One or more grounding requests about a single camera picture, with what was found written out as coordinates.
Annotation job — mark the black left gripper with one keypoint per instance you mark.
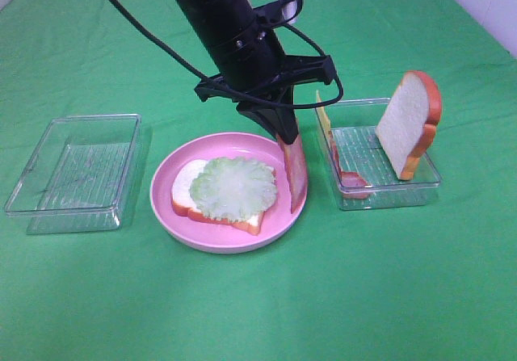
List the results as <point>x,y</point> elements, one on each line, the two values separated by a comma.
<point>255,71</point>

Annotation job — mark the bacon strip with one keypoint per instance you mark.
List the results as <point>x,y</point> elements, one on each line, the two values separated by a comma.
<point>296,170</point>
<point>348,178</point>

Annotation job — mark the yellow cheese slice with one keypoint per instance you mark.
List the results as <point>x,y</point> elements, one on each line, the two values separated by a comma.
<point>324,122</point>

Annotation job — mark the green lettuce leaf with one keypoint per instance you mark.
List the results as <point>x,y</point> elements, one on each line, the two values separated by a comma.
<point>234,189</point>

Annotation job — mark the toast bread slice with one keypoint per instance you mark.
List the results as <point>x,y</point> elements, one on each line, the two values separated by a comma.
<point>183,205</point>
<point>408,126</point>

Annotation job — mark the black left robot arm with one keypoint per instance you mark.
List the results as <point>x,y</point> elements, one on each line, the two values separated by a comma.
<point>224,13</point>

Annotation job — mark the right clear plastic container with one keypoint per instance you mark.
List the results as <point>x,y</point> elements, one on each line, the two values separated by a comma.
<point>353,124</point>

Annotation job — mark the clear plastic container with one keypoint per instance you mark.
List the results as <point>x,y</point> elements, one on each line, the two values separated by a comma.
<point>353,124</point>
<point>79,175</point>

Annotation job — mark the pink round plate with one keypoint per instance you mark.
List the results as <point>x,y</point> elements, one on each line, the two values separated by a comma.
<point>223,239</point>

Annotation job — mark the green tablecloth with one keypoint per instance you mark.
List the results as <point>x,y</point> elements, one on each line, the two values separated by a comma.
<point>428,283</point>

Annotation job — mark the left clear plastic container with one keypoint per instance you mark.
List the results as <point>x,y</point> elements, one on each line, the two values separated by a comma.
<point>79,175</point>

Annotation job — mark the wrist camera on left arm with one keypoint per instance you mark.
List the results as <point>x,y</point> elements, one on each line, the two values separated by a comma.
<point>279,13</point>

